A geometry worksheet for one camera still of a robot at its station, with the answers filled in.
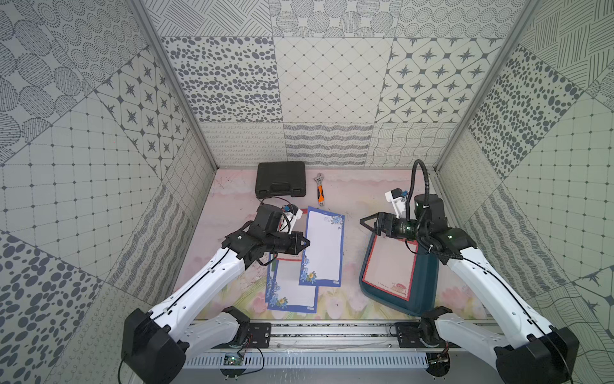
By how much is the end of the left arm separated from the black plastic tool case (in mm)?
402

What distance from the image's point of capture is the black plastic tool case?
3.52ft

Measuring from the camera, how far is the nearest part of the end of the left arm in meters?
0.64
